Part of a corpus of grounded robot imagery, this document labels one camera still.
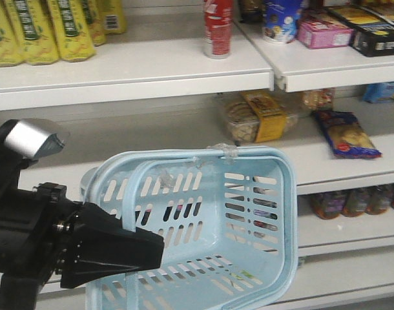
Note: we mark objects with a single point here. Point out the blue white snack cup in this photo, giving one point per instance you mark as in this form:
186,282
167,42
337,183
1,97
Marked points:
280,20

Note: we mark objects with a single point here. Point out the pink snack box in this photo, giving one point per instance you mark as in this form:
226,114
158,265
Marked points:
318,31

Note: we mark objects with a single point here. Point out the black snack box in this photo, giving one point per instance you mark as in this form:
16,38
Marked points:
372,36

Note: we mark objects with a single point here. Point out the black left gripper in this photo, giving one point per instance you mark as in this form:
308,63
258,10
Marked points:
42,232

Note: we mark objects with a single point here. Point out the red coke can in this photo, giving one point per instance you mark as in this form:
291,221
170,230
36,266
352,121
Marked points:
218,18

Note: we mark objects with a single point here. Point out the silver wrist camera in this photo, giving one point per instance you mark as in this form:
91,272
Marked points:
35,138

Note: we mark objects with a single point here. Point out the blue chips bag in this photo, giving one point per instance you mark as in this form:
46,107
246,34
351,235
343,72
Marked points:
345,136

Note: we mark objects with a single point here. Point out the clear cookie box yellow label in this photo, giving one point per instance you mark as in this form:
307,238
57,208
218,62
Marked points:
256,116

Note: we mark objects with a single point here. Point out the light blue plastic basket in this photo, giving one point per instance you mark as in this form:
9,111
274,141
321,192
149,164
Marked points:
228,217

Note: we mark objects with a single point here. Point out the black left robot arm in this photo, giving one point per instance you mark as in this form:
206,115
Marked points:
23,294

